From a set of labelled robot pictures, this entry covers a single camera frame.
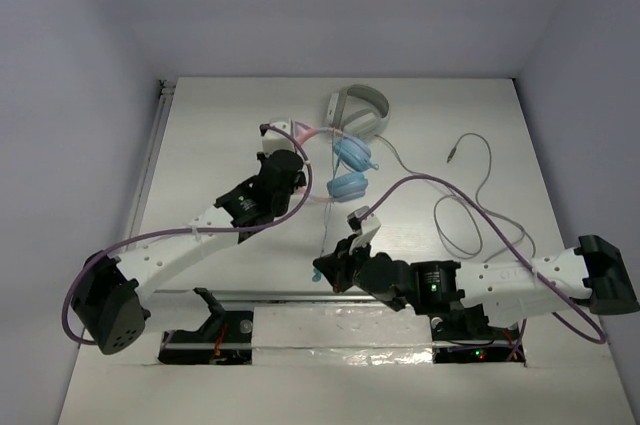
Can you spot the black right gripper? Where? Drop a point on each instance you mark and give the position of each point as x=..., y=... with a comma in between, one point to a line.
x=337, y=265

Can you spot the pink blue cat-ear headphones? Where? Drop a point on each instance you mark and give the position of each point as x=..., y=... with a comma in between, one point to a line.
x=352, y=158

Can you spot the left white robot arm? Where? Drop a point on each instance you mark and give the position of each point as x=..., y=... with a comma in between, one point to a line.
x=109, y=294

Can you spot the white grey headphones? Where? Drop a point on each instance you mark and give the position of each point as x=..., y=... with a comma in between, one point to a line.
x=363, y=123

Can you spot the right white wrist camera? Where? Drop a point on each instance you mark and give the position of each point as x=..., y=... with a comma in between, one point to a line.
x=364, y=225

